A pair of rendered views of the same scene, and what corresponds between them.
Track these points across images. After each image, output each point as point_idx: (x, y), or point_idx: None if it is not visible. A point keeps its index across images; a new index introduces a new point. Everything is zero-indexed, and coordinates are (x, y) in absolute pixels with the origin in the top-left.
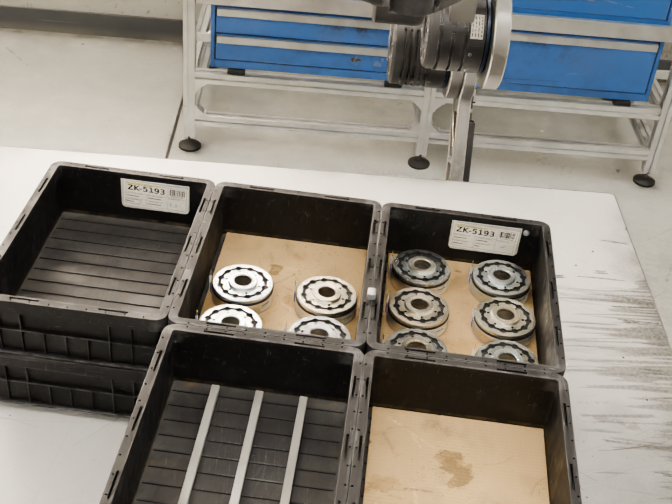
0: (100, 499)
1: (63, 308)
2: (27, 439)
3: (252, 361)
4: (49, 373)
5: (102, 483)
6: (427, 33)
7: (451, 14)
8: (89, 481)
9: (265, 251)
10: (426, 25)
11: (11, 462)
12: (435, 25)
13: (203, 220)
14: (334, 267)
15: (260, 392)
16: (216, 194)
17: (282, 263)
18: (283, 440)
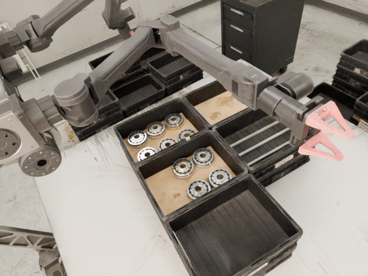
0: (283, 194)
1: (276, 200)
2: None
3: None
4: None
5: (279, 198)
6: (52, 154)
7: (46, 139)
8: (281, 201)
9: (169, 205)
10: (35, 166)
11: (299, 225)
12: (52, 147)
13: (192, 203)
14: (161, 181)
15: None
16: (172, 213)
17: (171, 195)
18: (241, 145)
